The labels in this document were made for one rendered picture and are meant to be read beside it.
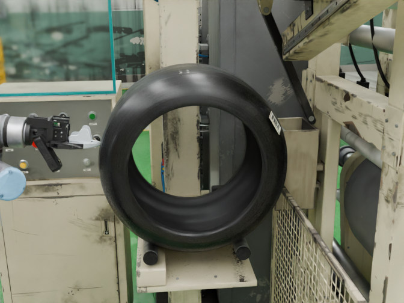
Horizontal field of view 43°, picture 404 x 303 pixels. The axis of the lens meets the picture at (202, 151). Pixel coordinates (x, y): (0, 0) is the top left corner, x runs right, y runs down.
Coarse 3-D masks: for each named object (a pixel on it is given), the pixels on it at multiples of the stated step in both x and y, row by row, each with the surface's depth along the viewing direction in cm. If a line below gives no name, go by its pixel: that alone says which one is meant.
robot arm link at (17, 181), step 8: (0, 168) 134; (8, 168) 135; (16, 168) 137; (0, 176) 132; (8, 176) 134; (16, 176) 136; (24, 176) 138; (0, 184) 133; (8, 184) 134; (16, 184) 136; (24, 184) 138; (0, 192) 133; (8, 192) 135; (16, 192) 137; (8, 200) 136
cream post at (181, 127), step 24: (168, 0) 166; (192, 0) 167; (168, 24) 168; (192, 24) 169; (168, 48) 170; (192, 48) 171; (168, 120) 177; (192, 120) 178; (168, 144) 180; (192, 144) 181; (168, 168) 182; (192, 168) 183; (168, 192) 185; (192, 192) 186
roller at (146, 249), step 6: (144, 240) 160; (144, 246) 156; (150, 246) 154; (156, 246) 156; (144, 252) 152; (150, 252) 151; (156, 252) 152; (144, 258) 151; (150, 258) 151; (156, 258) 151; (150, 264) 152
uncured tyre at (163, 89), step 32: (192, 64) 154; (128, 96) 143; (160, 96) 137; (192, 96) 138; (224, 96) 139; (256, 96) 143; (128, 128) 139; (256, 128) 142; (128, 160) 141; (256, 160) 173; (128, 192) 144; (160, 192) 174; (224, 192) 175; (256, 192) 150; (128, 224) 149; (160, 224) 149; (192, 224) 172; (224, 224) 152; (256, 224) 153
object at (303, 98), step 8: (264, 16) 164; (272, 16) 164; (272, 24) 165; (272, 32) 166; (272, 40) 169; (280, 40) 167; (280, 48) 167; (280, 56) 168; (288, 64) 169; (288, 72) 170; (296, 80) 171; (296, 88) 172; (296, 96) 174; (304, 96) 173; (304, 104) 174; (304, 112) 175; (312, 112) 175; (312, 120) 175
